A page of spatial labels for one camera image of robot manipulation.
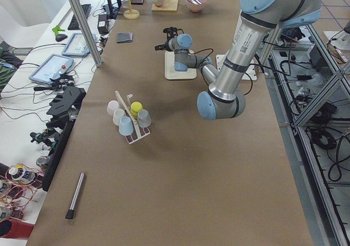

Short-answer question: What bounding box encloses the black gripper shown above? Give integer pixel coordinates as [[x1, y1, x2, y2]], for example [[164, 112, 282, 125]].
[[154, 27, 184, 51]]

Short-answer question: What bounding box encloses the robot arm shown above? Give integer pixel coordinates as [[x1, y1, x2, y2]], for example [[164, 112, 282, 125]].
[[155, 0, 321, 120]]

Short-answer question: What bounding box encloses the cream rabbit tray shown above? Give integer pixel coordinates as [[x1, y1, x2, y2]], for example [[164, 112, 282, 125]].
[[164, 51, 197, 80]]

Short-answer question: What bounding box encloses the yellow-green cup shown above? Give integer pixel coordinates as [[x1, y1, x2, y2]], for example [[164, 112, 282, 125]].
[[130, 101, 143, 117]]

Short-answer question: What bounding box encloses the grey cup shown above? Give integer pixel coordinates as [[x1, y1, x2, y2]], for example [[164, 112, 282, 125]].
[[137, 109, 151, 128]]

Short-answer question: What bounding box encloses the pale pink cup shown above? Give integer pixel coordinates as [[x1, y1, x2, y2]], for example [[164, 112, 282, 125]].
[[107, 100, 120, 116]]

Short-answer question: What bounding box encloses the pale cream cup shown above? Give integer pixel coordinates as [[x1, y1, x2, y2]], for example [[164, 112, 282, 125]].
[[113, 108, 126, 126]]

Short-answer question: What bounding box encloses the light blue cup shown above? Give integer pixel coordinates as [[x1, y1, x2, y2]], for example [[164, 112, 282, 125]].
[[119, 116, 133, 136]]

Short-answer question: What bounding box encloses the folded grey cloth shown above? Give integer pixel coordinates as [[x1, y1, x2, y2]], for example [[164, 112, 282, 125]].
[[116, 32, 133, 43]]

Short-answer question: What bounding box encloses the bamboo cutting board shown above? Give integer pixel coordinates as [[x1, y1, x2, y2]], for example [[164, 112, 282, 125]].
[[151, 0, 179, 13]]

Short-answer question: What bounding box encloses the wooden mug tree stand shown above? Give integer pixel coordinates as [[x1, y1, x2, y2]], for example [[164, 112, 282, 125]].
[[124, 0, 140, 20]]

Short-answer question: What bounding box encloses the large pink bowl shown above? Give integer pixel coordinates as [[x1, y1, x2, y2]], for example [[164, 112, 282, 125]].
[[185, 0, 207, 13]]

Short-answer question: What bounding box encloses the black power adapter box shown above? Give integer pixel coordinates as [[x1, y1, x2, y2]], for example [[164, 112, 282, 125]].
[[97, 14, 109, 35]]

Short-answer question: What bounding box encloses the teach pendant tablet far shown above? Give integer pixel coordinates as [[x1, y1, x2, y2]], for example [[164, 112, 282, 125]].
[[61, 33, 90, 57]]

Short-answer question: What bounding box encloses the teach pendant tablet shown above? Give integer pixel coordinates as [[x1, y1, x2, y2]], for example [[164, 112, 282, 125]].
[[61, 33, 90, 57], [28, 54, 74, 84]]

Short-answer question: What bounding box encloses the black keyboard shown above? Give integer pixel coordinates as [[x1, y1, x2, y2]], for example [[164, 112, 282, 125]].
[[67, 3, 92, 31]]

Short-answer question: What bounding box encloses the black computer mouse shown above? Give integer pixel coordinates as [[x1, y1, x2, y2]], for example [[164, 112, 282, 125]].
[[55, 34, 68, 42]]

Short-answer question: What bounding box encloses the teach pendant tablet near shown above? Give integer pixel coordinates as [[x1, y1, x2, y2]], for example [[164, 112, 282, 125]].
[[28, 54, 74, 84]]

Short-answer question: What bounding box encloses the black plastic holder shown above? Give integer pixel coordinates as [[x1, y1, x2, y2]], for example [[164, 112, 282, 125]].
[[42, 86, 86, 191]]

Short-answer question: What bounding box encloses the white labelled bottle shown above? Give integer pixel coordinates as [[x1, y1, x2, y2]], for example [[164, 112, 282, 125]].
[[8, 167, 36, 184]]

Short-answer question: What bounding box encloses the metal cylinder rod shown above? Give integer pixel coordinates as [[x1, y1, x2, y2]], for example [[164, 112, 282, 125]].
[[65, 172, 86, 220]]

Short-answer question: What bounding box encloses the aluminium frame post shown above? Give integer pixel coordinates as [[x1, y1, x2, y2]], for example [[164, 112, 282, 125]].
[[68, 0, 102, 68]]

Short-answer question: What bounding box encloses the wooden rack handle rod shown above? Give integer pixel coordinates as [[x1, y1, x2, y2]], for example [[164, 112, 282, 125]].
[[115, 91, 138, 125]]

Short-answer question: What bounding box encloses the white wire cup rack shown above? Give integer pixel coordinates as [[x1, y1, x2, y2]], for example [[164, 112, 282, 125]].
[[120, 93, 151, 145]]

